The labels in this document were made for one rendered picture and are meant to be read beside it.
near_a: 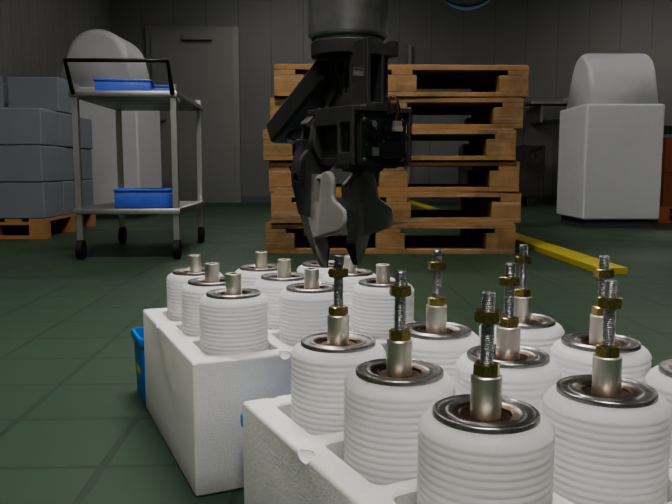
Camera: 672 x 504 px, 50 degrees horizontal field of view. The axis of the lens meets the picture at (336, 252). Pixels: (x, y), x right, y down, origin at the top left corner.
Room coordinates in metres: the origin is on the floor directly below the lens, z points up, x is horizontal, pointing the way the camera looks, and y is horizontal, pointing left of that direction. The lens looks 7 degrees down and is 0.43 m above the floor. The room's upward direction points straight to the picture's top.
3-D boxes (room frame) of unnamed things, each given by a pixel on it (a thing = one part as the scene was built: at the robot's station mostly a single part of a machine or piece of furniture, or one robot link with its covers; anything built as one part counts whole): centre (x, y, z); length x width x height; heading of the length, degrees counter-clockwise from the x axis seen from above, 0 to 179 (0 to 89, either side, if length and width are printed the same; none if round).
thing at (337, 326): (0.71, 0.00, 0.26); 0.02 x 0.02 x 0.03
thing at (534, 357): (0.65, -0.16, 0.25); 0.08 x 0.08 x 0.01
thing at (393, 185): (4.03, -0.29, 0.47); 1.32 x 0.90 x 0.94; 90
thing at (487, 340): (0.50, -0.11, 0.30); 0.01 x 0.01 x 0.08
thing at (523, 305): (0.81, -0.21, 0.26); 0.02 x 0.02 x 0.03
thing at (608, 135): (5.55, -2.08, 0.64); 0.65 x 0.60 x 1.28; 3
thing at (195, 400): (1.15, 0.08, 0.09); 0.39 x 0.39 x 0.18; 24
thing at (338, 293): (0.71, 0.00, 0.30); 0.01 x 0.01 x 0.08
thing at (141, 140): (6.55, 2.06, 0.81); 0.82 x 0.74 x 1.61; 91
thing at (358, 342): (0.71, 0.00, 0.25); 0.08 x 0.08 x 0.01
